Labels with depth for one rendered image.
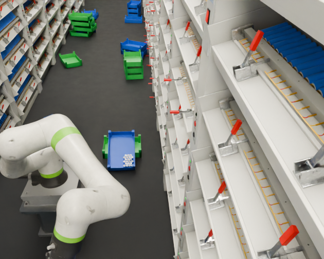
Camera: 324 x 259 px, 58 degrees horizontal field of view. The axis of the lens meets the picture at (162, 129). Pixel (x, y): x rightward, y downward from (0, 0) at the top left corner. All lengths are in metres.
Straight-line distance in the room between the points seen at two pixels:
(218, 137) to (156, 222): 1.27
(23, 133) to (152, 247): 1.03
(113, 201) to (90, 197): 0.08
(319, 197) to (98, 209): 0.63
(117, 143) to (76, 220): 1.52
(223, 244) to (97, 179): 0.44
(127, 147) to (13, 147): 1.27
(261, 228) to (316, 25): 0.35
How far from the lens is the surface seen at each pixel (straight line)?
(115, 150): 2.30
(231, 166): 0.66
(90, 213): 0.87
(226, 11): 0.73
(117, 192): 0.93
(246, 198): 0.61
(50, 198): 1.69
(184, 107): 1.20
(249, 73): 0.59
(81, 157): 1.05
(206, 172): 0.91
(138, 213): 1.98
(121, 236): 1.88
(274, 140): 0.44
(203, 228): 1.02
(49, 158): 1.59
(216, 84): 0.80
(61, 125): 1.17
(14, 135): 1.18
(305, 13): 0.39
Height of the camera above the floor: 1.57
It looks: 37 degrees down
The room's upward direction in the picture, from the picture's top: 3 degrees clockwise
